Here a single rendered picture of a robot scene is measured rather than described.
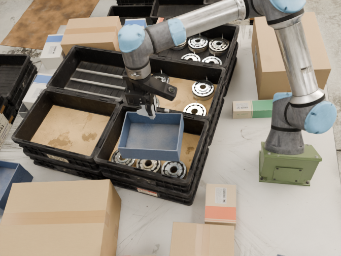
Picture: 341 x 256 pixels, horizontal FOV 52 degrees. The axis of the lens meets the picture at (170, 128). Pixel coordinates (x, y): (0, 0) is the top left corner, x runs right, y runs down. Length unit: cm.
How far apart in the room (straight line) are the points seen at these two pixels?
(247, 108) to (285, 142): 37
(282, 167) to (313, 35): 72
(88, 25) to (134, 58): 114
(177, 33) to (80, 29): 115
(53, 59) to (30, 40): 159
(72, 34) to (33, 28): 175
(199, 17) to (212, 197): 69
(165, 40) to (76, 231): 74
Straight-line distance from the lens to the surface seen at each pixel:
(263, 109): 168
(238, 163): 159
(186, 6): 292
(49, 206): 142
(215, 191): 144
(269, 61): 170
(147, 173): 133
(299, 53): 120
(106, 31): 204
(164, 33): 101
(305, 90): 124
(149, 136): 123
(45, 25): 380
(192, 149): 147
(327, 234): 152
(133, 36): 97
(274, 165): 143
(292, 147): 139
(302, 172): 148
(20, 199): 149
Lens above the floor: 208
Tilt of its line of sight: 54 degrees down
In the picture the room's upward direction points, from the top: 11 degrees counter-clockwise
